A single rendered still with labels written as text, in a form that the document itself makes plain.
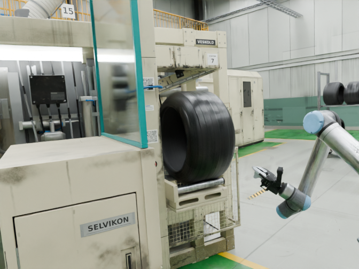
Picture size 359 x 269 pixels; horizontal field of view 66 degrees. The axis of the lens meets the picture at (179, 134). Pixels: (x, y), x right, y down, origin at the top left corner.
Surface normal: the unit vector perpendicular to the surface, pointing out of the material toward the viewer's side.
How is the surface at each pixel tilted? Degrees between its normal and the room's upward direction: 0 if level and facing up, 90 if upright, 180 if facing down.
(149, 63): 90
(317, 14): 90
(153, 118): 90
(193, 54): 90
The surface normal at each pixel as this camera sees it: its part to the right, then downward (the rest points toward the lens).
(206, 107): 0.32, -0.58
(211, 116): 0.38, -0.39
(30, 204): 0.46, 0.07
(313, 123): -0.89, 0.00
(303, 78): -0.69, 0.12
